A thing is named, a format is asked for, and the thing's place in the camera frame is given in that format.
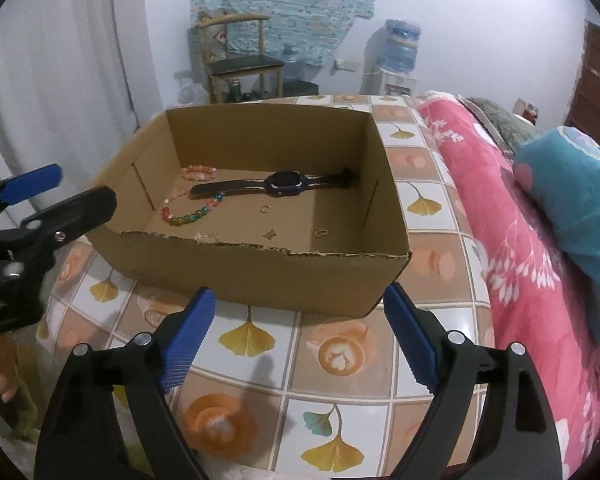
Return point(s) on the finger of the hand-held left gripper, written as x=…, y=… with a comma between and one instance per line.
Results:
x=80, y=210
x=30, y=182

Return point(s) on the white curtain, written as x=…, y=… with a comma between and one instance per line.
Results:
x=55, y=85

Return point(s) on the empty blue water jug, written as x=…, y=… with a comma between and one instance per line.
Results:
x=292, y=62

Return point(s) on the grey green pillow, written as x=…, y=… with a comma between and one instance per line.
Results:
x=500, y=120

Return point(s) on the printed leaf tablecloth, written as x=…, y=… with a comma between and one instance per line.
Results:
x=260, y=370

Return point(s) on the pink floral blanket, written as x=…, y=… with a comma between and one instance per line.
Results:
x=520, y=270

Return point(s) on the black stool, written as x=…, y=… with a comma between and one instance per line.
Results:
x=300, y=88

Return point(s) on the brown cardboard box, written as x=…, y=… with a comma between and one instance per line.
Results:
x=280, y=280

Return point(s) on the dark blue smartwatch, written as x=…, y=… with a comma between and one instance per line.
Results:
x=285, y=182

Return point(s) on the white water dispenser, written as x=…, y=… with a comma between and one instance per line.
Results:
x=387, y=82

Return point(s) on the small red box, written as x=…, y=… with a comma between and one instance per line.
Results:
x=525, y=111

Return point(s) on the white wall socket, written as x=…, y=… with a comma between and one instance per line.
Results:
x=347, y=65

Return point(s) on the gold outline clover charm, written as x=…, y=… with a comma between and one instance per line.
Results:
x=316, y=231

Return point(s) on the wooden chair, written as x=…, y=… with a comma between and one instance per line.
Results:
x=245, y=65

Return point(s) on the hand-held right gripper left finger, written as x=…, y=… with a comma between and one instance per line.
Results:
x=190, y=340

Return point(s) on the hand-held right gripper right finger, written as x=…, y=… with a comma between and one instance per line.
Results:
x=412, y=340

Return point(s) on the gold butterfly charm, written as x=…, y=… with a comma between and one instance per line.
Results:
x=269, y=233

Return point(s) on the brown door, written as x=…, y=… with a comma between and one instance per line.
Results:
x=597, y=95

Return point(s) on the teal patterned hanging cloth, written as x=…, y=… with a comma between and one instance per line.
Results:
x=290, y=5

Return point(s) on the blue plush pillow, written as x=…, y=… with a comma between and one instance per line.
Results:
x=570, y=200

